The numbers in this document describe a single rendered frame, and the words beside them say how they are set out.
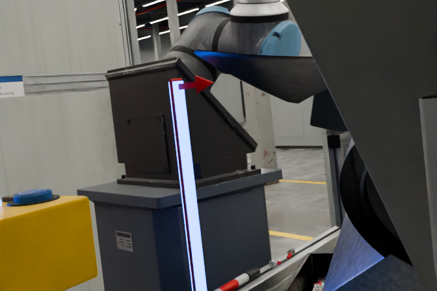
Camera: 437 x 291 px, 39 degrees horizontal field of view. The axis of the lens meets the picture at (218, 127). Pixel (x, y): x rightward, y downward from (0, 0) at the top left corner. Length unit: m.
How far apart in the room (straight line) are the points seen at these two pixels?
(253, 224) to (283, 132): 10.66
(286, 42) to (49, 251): 0.71
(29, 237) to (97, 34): 2.22
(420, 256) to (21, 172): 2.05
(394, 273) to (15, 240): 0.36
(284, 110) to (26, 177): 9.56
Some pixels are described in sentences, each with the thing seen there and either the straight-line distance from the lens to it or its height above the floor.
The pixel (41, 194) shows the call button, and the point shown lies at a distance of 0.68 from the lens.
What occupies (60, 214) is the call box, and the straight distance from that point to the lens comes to 0.66.
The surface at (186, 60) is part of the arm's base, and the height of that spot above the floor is 1.24.
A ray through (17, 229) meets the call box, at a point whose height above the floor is 1.06.
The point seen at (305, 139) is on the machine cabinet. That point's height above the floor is 0.17.
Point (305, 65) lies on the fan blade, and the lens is 0.74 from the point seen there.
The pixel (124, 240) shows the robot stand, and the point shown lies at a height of 0.91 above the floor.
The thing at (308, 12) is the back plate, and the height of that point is 1.21.
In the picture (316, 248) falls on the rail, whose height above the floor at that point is 0.86.
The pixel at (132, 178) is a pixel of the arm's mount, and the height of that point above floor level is 1.01.
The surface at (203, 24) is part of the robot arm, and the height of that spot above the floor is 1.31.
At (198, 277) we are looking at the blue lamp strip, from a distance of 0.89.
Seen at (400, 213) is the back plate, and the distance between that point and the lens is 0.52.
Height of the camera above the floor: 1.16
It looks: 3 degrees down
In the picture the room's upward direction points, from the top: 6 degrees counter-clockwise
